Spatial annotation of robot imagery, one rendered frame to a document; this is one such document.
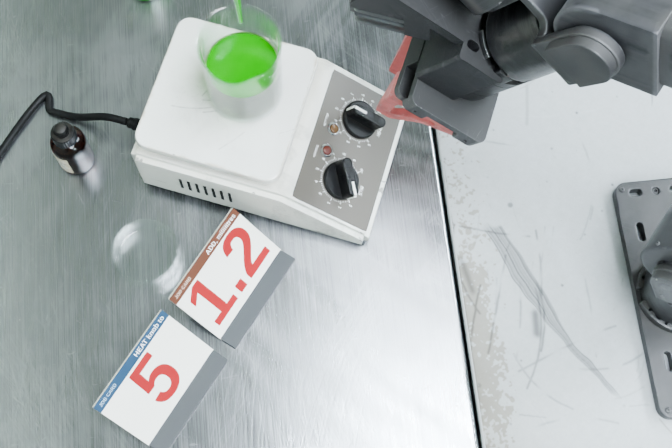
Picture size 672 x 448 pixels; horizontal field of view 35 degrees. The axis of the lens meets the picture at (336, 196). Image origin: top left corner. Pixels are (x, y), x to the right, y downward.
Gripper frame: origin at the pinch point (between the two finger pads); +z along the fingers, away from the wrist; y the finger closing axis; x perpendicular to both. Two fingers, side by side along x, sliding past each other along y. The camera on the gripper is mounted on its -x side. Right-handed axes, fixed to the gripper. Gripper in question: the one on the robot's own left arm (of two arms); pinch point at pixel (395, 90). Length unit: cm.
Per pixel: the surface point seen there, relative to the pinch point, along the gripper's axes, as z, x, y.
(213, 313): 13.3, -2.5, 18.7
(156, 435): 15.0, -2.8, 29.1
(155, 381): 14.1, -4.8, 25.4
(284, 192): 7.5, -2.7, 8.9
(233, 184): 9.8, -6.1, 9.4
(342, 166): 5.7, 0.5, 5.3
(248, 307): 13.2, 0.1, 17.1
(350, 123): 6.9, 0.5, 1.1
